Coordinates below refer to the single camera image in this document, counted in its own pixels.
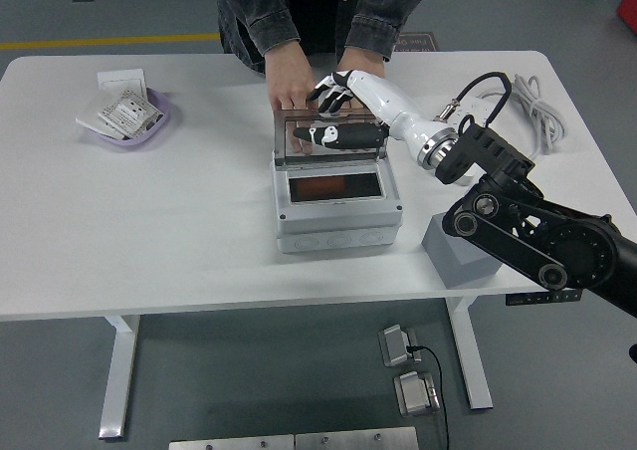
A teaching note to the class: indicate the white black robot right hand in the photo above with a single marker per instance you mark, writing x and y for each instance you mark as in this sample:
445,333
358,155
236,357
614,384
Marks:
393,106

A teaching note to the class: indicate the person's left hand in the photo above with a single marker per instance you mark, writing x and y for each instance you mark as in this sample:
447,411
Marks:
360,59

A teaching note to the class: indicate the person's right hand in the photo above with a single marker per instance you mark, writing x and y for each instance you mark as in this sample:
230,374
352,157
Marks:
288,81

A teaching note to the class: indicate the transparent hinged box lid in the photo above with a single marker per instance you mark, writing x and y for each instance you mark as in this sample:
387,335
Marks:
343,154

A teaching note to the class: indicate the orange cylinder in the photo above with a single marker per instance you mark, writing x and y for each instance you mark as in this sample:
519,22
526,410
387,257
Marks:
318,188

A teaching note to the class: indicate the person's left forearm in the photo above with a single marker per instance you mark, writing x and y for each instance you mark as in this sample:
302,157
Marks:
383,17

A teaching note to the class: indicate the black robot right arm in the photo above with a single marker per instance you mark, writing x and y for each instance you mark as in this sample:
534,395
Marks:
547,241

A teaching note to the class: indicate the person's right forearm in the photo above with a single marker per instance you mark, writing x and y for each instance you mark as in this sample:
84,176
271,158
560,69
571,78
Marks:
264,17

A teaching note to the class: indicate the grey cube with round hole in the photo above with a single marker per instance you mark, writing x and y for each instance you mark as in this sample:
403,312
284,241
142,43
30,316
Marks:
448,251

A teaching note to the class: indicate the silver floor socket box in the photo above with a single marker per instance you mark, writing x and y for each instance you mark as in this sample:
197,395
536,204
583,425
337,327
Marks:
398,345
417,394

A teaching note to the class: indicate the person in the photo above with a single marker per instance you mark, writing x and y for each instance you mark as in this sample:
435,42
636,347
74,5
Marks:
323,12

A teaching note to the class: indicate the black floor sign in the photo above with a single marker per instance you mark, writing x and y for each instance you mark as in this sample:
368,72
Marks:
420,42

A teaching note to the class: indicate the white power strip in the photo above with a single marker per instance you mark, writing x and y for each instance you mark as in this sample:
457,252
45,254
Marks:
480,106

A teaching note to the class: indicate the packaged white socket panel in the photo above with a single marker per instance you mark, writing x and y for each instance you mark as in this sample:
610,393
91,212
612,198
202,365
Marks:
127,111

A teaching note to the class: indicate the yellow floor tape line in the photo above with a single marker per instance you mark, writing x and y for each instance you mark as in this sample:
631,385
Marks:
99,42

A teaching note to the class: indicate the white paper packet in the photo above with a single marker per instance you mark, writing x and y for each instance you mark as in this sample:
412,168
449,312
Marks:
89,114

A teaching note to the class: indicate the black table control panel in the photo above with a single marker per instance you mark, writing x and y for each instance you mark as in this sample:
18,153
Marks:
527,299

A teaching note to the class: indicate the white table leg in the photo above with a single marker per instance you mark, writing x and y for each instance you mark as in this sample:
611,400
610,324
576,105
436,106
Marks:
470,350
117,370

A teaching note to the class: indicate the red object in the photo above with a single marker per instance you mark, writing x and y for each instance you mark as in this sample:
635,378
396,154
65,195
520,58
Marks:
628,2

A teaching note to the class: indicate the grey plastic enclosure box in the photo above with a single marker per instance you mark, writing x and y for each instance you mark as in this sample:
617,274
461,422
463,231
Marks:
338,226

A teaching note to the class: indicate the white wall switch plate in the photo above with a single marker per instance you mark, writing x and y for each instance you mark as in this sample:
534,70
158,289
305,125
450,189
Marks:
122,79

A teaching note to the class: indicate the metal base plate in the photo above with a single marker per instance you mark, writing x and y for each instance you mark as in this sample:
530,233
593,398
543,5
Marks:
356,440
231,443

